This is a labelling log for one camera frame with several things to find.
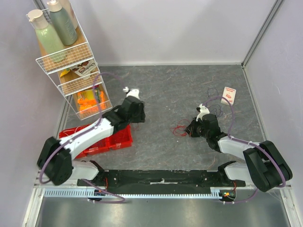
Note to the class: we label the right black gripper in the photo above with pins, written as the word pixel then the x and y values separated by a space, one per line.
pixel 192 129

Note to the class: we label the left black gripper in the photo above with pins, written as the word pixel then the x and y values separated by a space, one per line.
pixel 140 118

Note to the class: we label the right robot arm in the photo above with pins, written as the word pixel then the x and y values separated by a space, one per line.
pixel 264 165

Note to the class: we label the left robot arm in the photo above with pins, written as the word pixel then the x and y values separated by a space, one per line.
pixel 57 162

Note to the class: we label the red bin right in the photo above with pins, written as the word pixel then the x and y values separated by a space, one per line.
pixel 121 139

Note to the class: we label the red bin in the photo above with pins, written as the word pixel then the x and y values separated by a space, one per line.
pixel 68 132
pixel 121 139

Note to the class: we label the small white card box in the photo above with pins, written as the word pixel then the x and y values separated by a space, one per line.
pixel 228 94

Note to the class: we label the orange snack packs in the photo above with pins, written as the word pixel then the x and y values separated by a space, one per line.
pixel 89 99

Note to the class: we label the red bin left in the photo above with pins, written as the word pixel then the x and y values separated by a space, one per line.
pixel 68 132

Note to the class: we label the chocolate cookie box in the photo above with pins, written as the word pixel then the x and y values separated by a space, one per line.
pixel 84 68

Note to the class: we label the dark green bottle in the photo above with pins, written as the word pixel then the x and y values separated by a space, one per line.
pixel 62 23

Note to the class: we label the light green bottle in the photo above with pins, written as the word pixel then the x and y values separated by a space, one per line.
pixel 47 35

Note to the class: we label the beige bottle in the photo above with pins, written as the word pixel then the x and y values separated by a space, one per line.
pixel 68 7

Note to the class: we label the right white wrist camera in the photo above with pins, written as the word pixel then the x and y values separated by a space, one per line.
pixel 202 111

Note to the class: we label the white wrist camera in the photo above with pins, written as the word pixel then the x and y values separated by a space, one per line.
pixel 202 111
pixel 131 92

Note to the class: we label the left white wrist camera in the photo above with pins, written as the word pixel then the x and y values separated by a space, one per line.
pixel 131 92

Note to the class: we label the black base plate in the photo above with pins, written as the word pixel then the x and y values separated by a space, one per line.
pixel 163 181

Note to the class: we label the slotted cable duct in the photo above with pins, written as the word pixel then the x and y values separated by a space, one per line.
pixel 93 193

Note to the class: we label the white wire shelf rack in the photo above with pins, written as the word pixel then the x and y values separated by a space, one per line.
pixel 66 81

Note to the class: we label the aluminium frame rail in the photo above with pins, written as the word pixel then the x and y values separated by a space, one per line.
pixel 284 186

